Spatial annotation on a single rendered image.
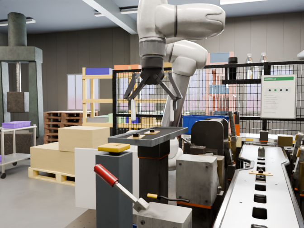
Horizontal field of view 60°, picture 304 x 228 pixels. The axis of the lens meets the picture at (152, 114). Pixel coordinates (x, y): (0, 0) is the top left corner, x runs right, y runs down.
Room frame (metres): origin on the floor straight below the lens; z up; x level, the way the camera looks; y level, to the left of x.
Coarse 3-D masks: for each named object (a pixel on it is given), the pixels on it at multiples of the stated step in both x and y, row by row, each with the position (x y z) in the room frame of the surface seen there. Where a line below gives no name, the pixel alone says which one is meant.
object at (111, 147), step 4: (104, 144) 0.66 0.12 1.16; (108, 144) 0.66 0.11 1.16; (112, 144) 0.66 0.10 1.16; (116, 144) 0.66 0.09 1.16; (120, 144) 0.66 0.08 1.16; (124, 144) 0.66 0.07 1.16; (128, 144) 0.66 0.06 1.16; (100, 148) 0.63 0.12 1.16; (104, 148) 0.62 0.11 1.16; (108, 148) 0.62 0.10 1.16; (112, 148) 0.61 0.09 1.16; (116, 148) 0.61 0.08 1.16; (120, 148) 0.62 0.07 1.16; (124, 148) 0.63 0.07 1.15; (128, 148) 0.65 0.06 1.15; (112, 152) 0.63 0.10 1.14; (116, 152) 0.64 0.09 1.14
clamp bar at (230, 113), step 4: (228, 112) 1.45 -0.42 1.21; (232, 112) 1.44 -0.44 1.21; (236, 112) 1.44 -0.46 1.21; (232, 116) 1.44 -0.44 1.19; (232, 120) 1.44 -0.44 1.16; (232, 124) 1.44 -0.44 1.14; (232, 128) 1.44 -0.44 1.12; (232, 132) 1.44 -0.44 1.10; (232, 136) 1.44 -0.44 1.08; (236, 136) 1.46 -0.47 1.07
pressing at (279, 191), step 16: (240, 160) 1.23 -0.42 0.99; (256, 160) 1.19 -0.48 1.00; (272, 160) 1.19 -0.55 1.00; (288, 160) 1.20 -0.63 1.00; (240, 176) 0.93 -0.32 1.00; (272, 176) 0.93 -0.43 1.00; (288, 176) 0.95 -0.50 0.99; (240, 192) 0.76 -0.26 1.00; (256, 192) 0.76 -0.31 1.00; (272, 192) 0.76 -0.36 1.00; (288, 192) 0.76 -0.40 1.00; (224, 208) 0.64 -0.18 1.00; (240, 208) 0.65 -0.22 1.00; (272, 208) 0.65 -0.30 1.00; (288, 208) 0.65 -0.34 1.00; (224, 224) 0.56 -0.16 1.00; (240, 224) 0.56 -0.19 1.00; (256, 224) 0.57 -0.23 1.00; (272, 224) 0.56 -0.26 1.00; (288, 224) 0.56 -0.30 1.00
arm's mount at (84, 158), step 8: (80, 152) 1.38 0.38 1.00; (88, 152) 1.37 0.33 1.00; (96, 152) 1.35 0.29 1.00; (136, 152) 1.29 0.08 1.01; (80, 160) 1.38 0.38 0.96; (88, 160) 1.37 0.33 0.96; (136, 160) 1.29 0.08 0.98; (80, 168) 1.38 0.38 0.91; (88, 168) 1.37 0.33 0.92; (136, 168) 1.29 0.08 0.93; (80, 176) 1.38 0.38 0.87; (88, 176) 1.37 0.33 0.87; (136, 176) 1.29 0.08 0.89; (80, 184) 1.38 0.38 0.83; (88, 184) 1.37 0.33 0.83; (136, 184) 1.29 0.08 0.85; (80, 192) 1.38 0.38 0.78; (88, 192) 1.37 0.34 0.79; (136, 192) 1.29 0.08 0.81; (80, 200) 1.38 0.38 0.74; (88, 200) 1.37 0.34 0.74; (88, 208) 1.37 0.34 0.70
